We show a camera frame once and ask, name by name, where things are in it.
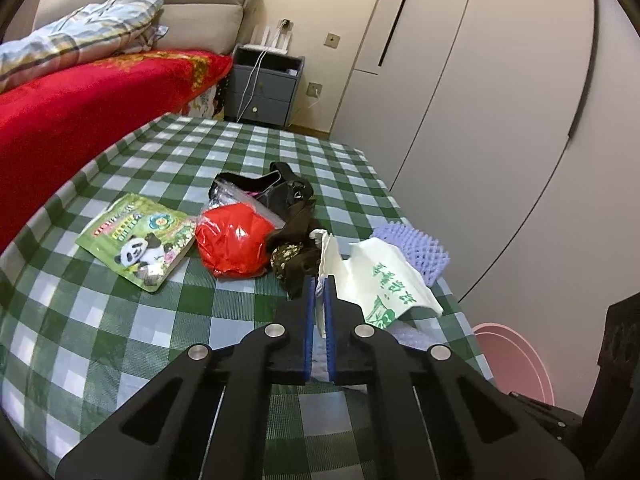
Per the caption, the black pouch with pink lining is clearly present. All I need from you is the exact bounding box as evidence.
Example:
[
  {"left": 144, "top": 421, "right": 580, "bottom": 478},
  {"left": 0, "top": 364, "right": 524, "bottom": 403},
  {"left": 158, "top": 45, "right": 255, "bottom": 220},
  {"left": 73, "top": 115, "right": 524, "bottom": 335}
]
[{"left": 214, "top": 161, "right": 317, "bottom": 222}]

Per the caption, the green panda snack packet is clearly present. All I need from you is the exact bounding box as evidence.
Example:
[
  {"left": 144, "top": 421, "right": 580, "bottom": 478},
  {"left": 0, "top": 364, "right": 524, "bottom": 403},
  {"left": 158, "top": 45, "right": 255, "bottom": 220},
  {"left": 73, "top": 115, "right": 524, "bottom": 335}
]
[{"left": 75, "top": 192, "right": 197, "bottom": 292}]

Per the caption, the floral bed sheet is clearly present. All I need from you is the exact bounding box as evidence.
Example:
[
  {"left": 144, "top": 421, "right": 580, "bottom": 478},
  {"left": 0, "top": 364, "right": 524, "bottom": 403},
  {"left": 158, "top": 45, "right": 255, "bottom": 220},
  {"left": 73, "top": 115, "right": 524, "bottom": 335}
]
[{"left": 187, "top": 84, "right": 227, "bottom": 122}]

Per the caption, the pink plastic bin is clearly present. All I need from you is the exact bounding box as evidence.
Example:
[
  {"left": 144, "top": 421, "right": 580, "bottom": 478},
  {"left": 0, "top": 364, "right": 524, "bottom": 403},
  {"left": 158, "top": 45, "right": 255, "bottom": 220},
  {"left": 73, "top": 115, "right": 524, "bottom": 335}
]
[{"left": 470, "top": 322, "right": 556, "bottom": 406}]

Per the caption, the beige padded headboard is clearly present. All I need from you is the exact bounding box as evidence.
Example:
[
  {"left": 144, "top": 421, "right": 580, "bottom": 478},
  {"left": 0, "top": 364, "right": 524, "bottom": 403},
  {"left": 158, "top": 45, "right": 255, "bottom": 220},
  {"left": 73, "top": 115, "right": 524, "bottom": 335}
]
[{"left": 30, "top": 0, "right": 263, "bottom": 56}]

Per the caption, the white wardrobe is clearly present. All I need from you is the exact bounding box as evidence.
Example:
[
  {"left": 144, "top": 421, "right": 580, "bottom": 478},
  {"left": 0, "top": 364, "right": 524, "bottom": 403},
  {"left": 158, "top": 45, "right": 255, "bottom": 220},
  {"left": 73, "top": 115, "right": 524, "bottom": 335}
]
[{"left": 330, "top": 0, "right": 640, "bottom": 311}]

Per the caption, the purple foam fruit net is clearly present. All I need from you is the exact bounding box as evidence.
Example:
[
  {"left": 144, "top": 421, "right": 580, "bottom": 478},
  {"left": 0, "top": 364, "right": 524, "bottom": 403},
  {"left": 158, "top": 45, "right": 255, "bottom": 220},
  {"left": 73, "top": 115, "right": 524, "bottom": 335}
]
[{"left": 372, "top": 223, "right": 449, "bottom": 286}]

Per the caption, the white router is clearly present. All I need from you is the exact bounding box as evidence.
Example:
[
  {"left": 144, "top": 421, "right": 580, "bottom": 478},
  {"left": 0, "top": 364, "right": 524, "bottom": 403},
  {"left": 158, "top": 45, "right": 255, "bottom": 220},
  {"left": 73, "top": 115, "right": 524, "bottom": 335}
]
[{"left": 244, "top": 25, "right": 292, "bottom": 55}]

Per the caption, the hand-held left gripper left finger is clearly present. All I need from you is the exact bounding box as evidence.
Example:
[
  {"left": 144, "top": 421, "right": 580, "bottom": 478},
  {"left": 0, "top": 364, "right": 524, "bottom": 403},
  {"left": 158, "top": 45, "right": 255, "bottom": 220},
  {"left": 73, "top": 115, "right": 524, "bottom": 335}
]
[{"left": 55, "top": 275, "right": 317, "bottom": 480}]

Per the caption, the white plastic bag green print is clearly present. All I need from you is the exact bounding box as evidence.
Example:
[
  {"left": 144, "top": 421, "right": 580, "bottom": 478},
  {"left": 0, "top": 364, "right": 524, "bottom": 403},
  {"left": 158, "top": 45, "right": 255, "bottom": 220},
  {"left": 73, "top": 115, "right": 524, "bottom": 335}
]
[{"left": 311, "top": 230, "right": 444, "bottom": 331}]

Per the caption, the grey nightstand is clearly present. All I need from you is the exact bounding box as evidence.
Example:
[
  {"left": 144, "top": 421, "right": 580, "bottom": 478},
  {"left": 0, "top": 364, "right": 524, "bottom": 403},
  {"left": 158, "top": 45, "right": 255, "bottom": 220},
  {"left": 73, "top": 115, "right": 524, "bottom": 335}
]
[{"left": 223, "top": 44, "right": 306, "bottom": 128}]

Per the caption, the clear plastic bag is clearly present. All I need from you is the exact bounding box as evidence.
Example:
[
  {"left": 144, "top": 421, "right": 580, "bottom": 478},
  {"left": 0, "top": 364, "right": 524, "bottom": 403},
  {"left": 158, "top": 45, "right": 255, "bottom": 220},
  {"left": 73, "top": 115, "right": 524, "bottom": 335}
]
[{"left": 200, "top": 179, "right": 288, "bottom": 231}]

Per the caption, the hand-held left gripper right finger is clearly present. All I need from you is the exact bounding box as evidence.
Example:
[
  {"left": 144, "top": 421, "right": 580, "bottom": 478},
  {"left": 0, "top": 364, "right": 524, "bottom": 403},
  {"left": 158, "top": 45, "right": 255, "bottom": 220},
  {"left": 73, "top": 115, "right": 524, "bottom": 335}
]
[{"left": 322, "top": 275, "right": 586, "bottom": 480}]

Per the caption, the red plastic bag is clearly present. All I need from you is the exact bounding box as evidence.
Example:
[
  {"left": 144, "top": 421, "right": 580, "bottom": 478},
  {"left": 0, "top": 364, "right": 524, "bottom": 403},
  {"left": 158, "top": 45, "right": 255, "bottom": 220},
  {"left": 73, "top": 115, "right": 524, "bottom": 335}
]
[{"left": 195, "top": 203, "right": 273, "bottom": 278}]

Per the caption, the white cable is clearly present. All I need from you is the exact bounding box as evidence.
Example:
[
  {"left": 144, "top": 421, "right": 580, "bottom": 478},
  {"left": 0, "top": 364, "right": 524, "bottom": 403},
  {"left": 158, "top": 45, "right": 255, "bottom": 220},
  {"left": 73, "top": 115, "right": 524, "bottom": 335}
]
[{"left": 237, "top": 50, "right": 267, "bottom": 123}]

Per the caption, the dark brown floral cloth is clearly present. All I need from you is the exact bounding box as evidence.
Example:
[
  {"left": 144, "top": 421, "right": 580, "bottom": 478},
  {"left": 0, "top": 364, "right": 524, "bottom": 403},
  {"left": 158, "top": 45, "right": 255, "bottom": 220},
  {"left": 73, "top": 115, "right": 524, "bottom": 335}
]
[{"left": 265, "top": 205, "right": 326, "bottom": 298}]

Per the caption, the blue plaid quilt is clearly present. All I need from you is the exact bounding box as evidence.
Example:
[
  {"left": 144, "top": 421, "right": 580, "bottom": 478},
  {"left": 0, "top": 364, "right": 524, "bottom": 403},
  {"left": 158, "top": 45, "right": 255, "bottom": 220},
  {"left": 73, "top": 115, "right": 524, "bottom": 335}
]
[{"left": 0, "top": 0, "right": 169, "bottom": 92}]

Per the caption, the red blanket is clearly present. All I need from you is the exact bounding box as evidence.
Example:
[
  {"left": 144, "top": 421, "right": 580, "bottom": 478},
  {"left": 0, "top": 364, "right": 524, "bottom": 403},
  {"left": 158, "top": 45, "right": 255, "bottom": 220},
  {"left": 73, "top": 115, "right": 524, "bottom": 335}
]
[{"left": 0, "top": 49, "right": 235, "bottom": 256}]

